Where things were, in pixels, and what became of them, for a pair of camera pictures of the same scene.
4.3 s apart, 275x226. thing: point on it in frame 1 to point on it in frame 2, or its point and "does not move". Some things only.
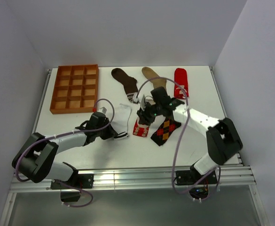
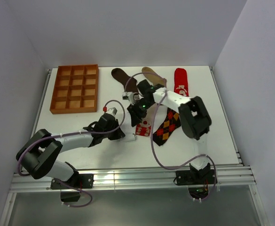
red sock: (180, 77) does not move
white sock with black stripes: (126, 110) to (129, 137)
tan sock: (157, 83) does not move
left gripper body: (105, 133) to (113, 135)
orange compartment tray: (75, 89) does not move
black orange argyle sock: (163, 133) does not move
